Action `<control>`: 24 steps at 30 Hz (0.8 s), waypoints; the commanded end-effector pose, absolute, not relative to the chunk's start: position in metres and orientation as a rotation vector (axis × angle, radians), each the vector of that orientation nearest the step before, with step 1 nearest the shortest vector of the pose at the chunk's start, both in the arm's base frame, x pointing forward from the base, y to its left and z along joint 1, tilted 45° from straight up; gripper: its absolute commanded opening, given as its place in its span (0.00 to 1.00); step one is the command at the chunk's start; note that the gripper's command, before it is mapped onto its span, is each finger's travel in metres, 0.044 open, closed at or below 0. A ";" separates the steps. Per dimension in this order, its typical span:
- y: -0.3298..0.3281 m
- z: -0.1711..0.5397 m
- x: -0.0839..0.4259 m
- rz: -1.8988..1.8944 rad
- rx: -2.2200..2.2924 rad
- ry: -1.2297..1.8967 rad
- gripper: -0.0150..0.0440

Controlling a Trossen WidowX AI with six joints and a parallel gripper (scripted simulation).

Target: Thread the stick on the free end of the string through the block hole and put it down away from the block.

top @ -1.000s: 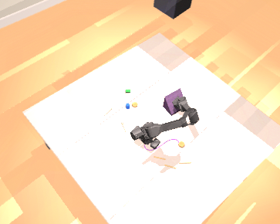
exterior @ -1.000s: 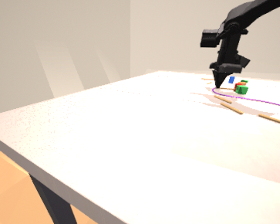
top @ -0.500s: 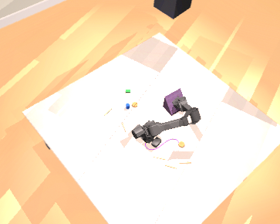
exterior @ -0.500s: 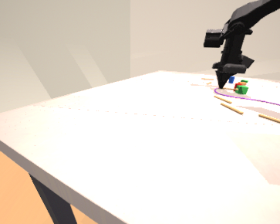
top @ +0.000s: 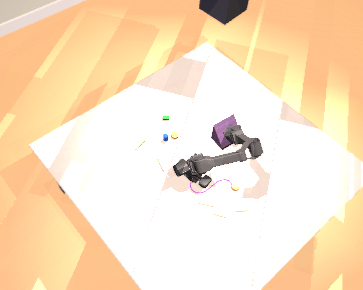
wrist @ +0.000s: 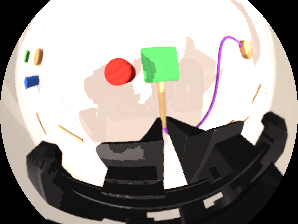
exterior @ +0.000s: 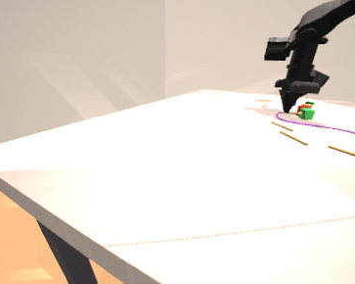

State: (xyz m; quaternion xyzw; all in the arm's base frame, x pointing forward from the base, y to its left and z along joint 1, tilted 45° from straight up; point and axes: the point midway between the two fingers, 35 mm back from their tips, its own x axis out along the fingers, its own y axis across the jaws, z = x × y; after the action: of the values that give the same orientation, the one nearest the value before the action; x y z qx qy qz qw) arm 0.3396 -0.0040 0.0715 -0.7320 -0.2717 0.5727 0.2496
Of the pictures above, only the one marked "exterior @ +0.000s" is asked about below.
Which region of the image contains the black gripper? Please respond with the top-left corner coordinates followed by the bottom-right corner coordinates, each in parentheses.
top-left (274, 60), bottom-right (321, 114)

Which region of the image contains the light green block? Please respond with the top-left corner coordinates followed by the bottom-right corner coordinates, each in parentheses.
top-left (298, 109), bottom-right (315, 120)

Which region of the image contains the orange flat disc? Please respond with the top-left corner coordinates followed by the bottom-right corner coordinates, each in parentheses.
top-left (301, 104), bottom-right (312, 109)

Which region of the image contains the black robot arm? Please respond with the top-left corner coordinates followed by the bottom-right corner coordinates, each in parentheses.
top-left (264, 0), bottom-right (355, 87)

